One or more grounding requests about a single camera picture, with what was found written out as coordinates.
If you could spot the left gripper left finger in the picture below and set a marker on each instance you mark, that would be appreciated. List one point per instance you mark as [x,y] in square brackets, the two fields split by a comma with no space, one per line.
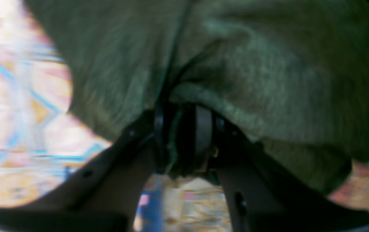
[103,195]

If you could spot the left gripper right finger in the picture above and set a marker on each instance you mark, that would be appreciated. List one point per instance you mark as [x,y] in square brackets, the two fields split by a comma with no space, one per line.
[261,195]

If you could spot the dark green long-sleeve shirt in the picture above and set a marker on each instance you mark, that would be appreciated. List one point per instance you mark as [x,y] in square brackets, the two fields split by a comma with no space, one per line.
[293,74]

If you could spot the colourful patterned tablecloth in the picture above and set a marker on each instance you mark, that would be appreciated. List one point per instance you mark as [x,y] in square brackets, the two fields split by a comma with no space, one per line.
[41,145]

